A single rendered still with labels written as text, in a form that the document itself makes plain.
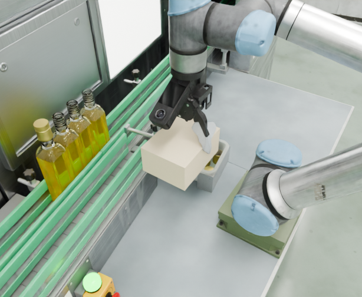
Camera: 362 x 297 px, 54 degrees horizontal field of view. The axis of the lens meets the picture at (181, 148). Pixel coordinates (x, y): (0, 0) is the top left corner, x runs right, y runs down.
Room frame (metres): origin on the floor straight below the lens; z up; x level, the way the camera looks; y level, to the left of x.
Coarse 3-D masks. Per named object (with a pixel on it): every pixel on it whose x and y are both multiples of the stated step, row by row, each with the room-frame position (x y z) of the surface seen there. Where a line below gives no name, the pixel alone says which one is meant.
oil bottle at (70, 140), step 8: (72, 128) 0.71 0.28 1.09; (56, 136) 0.67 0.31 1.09; (64, 136) 0.67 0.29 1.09; (72, 136) 0.68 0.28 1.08; (64, 144) 0.66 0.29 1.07; (72, 144) 0.67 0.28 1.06; (80, 144) 0.70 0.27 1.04; (72, 152) 0.67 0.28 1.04; (80, 152) 0.69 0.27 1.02; (72, 160) 0.66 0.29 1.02; (80, 160) 0.69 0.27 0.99; (72, 168) 0.66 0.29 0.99; (80, 168) 0.68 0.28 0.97
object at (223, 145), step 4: (220, 140) 0.94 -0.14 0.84; (220, 144) 0.93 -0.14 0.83; (224, 144) 0.92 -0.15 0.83; (228, 144) 0.92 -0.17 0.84; (220, 148) 0.93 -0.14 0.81; (224, 148) 0.92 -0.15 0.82; (228, 148) 0.90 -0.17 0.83; (224, 152) 0.88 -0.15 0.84; (224, 156) 0.86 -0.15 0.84; (212, 160) 0.91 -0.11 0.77; (220, 160) 0.84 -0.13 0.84; (212, 164) 0.89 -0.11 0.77; (216, 164) 0.82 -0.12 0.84; (220, 164) 0.83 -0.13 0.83; (204, 168) 0.87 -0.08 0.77; (216, 168) 0.80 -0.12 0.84; (200, 172) 0.79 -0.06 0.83; (204, 172) 0.78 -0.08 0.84; (208, 172) 0.78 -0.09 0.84; (212, 172) 0.78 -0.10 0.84
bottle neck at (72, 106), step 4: (72, 100) 0.76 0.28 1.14; (68, 104) 0.75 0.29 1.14; (72, 104) 0.75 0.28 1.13; (76, 104) 0.74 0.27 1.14; (68, 108) 0.73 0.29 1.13; (72, 108) 0.73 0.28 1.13; (76, 108) 0.74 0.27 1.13; (68, 112) 0.74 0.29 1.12; (72, 112) 0.73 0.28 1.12; (76, 112) 0.73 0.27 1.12; (72, 116) 0.73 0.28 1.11; (76, 116) 0.73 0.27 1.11; (80, 116) 0.74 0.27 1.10; (72, 120) 0.73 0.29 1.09; (76, 120) 0.73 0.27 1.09
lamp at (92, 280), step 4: (88, 276) 0.42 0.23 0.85; (92, 276) 0.42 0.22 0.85; (96, 276) 0.42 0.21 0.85; (84, 280) 0.41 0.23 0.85; (88, 280) 0.41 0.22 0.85; (92, 280) 0.41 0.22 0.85; (96, 280) 0.41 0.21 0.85; (100, 280) 0.42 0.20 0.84; (84, 284) 0.40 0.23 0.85; (88, 284) 0.40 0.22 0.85; (92, 284) 0.40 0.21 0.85; (96, 284) 0.40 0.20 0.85; (100, 284) 0.41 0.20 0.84; (84, 288) 0.40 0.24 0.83; (88, 288) 0.39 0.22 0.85; (92, 288) 0.39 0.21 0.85; (96, 288) 0.40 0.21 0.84; (100, 288) 0.40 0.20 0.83; (88, 292) 0.39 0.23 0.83; (92, 292) 0.39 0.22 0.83
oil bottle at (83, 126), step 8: (80, 120) 0.74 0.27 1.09; (88, 120) 0.75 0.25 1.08; (80, 128) 0.72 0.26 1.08; (88, 128) 0.74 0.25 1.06; (80, 136) 0.71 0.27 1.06; (88, 136) 0.74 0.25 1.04; (88, 144) 0.73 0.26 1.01; (88, 152) 0.72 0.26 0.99; (96, 152) 0.75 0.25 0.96; (88, 160) 0.72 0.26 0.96
